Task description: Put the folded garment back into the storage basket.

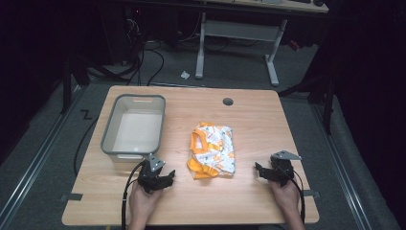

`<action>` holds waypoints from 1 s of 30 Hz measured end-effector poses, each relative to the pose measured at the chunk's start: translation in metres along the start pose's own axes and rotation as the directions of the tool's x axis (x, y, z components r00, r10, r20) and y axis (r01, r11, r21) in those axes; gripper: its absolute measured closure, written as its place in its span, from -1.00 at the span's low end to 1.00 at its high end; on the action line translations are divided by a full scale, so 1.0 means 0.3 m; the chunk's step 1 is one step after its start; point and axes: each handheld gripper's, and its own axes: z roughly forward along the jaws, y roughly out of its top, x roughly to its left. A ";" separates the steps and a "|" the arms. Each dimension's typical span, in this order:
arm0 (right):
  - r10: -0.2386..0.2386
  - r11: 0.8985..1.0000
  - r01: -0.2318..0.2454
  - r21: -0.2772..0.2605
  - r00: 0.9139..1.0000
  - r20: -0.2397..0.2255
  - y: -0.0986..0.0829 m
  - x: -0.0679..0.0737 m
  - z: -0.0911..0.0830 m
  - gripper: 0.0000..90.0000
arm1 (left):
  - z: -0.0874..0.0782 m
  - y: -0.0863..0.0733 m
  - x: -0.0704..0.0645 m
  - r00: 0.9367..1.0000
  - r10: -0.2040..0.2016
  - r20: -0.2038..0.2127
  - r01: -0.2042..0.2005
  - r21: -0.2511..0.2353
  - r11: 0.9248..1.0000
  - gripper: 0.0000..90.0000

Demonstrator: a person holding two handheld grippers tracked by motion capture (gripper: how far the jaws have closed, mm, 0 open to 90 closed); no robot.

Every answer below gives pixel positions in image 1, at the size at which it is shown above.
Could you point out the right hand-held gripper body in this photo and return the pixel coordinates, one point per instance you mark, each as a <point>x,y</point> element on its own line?
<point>282,169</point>

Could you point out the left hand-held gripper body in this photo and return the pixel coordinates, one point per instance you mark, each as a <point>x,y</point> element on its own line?
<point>152,172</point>

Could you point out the person's right hand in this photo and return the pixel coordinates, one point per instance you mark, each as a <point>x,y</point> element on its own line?
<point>285,198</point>

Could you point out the person's left hand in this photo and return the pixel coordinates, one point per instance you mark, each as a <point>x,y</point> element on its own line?
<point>143,202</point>

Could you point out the black tape strip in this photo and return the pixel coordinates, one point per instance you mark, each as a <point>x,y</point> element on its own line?
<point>312,193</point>
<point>72,197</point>

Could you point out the orange and white patterned garment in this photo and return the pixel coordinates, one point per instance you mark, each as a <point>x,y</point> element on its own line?
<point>214,150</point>

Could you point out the grey plastic bin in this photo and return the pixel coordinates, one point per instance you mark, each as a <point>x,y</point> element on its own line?
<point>135,127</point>

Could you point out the black table grommet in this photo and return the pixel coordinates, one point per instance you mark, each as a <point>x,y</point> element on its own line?
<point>228,102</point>

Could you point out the black metal stand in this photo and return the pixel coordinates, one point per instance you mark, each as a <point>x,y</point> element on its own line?
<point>322,96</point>

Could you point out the white paper scrap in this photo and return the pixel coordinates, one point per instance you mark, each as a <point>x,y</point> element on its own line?
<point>184,75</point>

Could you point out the white desk with metal legs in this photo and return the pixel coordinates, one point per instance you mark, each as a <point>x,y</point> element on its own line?
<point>239,30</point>

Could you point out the metal floor rail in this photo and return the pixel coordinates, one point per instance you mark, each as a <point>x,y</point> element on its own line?
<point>35,166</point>
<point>343,172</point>

